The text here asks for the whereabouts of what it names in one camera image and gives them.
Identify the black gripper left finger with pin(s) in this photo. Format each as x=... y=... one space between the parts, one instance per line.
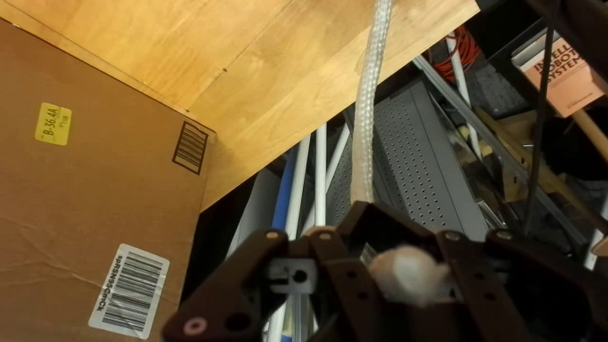
x=345 y=278

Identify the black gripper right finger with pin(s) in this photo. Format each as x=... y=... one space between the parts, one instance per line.
x=487 y=286

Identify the white tube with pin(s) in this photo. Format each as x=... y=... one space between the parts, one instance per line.
x=297 y=191
x=322 y=178
x=335 y=159

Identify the blue panel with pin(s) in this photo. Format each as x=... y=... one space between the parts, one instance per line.
x=284 y=197

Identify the silver metal pole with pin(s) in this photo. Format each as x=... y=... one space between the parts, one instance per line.
x=484 y=134

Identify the orange robotics book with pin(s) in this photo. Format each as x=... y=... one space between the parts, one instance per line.
x=563 y=79

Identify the cardboard box with labels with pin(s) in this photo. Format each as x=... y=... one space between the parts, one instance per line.
x=96 y=191

